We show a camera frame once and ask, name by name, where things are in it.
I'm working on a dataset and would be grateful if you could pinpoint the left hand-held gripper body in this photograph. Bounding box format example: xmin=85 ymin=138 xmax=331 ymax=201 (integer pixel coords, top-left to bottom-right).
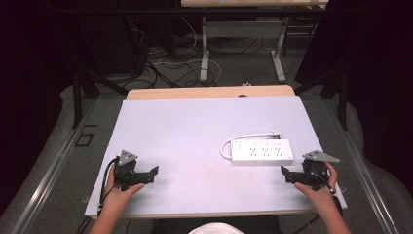
xmin=113 ymin=149 xmax=144 ymax=192

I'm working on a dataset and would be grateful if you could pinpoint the white table mat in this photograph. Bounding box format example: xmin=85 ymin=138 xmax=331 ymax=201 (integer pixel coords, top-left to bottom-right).
xmin=84 ymin=95 xmax=348 ymax=219

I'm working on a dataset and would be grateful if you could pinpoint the person's right hand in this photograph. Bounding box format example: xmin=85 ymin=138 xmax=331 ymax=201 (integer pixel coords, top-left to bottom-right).
xmin=293 ymin=162 xmax=339 ymax=213

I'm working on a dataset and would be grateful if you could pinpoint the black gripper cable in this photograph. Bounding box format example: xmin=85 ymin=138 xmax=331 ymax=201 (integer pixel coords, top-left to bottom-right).
xmin=311 ymin=166 xmax=337 ymax=196
xmin=96 ymin=157 xmax=120 ymax=214

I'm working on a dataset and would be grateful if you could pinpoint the person's left hand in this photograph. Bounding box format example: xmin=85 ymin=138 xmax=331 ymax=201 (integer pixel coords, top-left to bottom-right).
xmin=101 ymin=166 xmax=146 ymax=216

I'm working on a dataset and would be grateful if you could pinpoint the white desk with metal legs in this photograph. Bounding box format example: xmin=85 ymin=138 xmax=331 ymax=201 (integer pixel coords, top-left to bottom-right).
xmin=180 ymin=0 xmax=329 ymax=84

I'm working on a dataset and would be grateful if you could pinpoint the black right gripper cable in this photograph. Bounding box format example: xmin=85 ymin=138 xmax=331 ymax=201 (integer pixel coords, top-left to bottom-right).
xmin=311 ymin=166 xmax=337 ymax=196

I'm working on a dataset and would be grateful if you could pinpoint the black floor socket frame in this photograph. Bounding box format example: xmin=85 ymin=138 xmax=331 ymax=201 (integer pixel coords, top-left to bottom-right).
xmin=74 ymin=132 xmax=95 ymax=148

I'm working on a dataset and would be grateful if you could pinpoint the tangle of floor cables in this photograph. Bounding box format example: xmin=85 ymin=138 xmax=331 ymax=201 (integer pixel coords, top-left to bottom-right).
xmin=123 ymin=16 xmax=266 ymax=90

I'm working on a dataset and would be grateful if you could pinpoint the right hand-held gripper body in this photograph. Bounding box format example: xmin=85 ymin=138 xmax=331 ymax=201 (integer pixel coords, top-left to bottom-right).
xmin=301 ymin=149 xmax=341 ymax=192

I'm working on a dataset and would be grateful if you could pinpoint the black metal stand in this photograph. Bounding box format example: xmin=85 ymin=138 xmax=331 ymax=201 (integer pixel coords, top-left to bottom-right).
xmin=293 ymin=58 xmax=350 ymax=132
xmin=66 ymin=48 xmax=130 ymax=131

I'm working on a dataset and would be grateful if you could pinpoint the metal floor rail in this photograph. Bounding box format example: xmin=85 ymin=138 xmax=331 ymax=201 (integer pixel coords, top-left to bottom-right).
xmin=322 ymin=98 xmax=402 ymax=234
xmin=9 ymin=98 xmax=98 ymax=234

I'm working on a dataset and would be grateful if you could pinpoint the white power strip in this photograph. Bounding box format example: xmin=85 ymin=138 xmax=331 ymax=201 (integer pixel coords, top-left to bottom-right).
xmin=230 ymin=138 xmax=295 ymax=164

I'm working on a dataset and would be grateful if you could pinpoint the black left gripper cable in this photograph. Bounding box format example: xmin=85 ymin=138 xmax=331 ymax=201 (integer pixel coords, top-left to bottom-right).
xmin=96 ymin=157 xmax=120 ymax=214

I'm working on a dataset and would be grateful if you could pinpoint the person's white clothing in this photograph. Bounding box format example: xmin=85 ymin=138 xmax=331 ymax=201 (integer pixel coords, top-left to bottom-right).
xmin=187 ymin=221 xmax=245 ymax=234

